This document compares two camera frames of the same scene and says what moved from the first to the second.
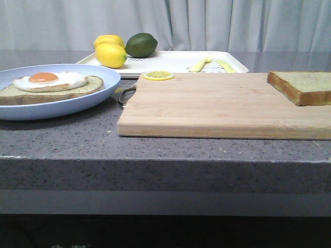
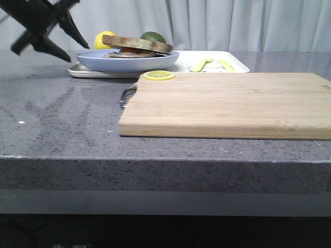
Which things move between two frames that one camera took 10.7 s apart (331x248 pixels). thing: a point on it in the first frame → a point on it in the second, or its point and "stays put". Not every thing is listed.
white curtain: [183, 25] stays put
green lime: [141, 45] → [152, 36]
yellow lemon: [109, 39] → [99, 43]
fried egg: [46, 82] → [131, 50]
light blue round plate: [59, 108] → [94, 59]
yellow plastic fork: [198, 66] stays put
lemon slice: [158, 75] stays put
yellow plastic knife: [227, 67] stays put
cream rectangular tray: [181, 61] stays put
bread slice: [11, 95] → [131, 55]
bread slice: [303, 88] → [158, 46]
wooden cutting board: [219, 105] stays put
